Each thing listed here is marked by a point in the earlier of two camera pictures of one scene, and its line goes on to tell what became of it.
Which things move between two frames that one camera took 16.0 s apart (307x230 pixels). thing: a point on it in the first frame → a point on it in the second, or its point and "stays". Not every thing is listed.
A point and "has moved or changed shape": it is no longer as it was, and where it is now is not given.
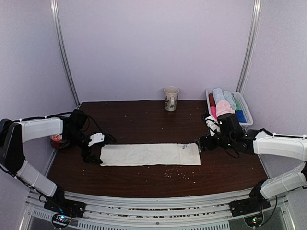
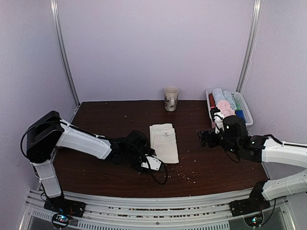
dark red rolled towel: x=211 y=100 stays
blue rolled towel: x=240 y=116 stays
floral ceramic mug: x=171 y=97 stays
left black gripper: x=89 y=158 → x=148 y=150
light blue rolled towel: x=218 y=94 stays
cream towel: x=174 y=154 has moved or changed shape
